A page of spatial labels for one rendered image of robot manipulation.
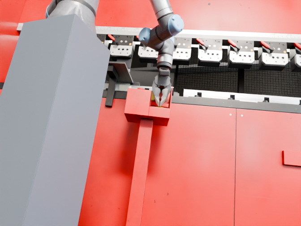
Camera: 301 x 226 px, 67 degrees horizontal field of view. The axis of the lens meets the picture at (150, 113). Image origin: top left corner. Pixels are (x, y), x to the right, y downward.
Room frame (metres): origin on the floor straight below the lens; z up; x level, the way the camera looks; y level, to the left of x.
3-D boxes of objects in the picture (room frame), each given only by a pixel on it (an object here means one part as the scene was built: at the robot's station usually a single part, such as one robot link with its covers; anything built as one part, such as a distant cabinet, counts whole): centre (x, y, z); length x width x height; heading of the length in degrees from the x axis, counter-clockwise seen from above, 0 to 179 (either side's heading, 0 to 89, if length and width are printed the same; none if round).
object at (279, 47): (1.31, -0.74, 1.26); 0.15 x 0.09 x 0.17; 82
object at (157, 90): (1.04, -0.02, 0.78); 0.06 x 0.03 x 0.09; 178
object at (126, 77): (1.29, 0.25, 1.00); 0.26 x 0.18 x 0.01; 172
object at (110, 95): (1.25, 0.25, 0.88); 0.14 x 0.04 x 0.22; 172
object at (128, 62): (1.44, 0.23, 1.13); 0.10 x 0.02 x 0.10; 82
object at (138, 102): (1.04, 0.01, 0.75); 0.20 x 0.16 x 0.18; 88
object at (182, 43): (1.39, -0.15, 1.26); 0.15 x 0.09 x 0.17; 82
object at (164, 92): (1.04, -0.05, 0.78); 0.06 x 0.03 x 0.09; 178
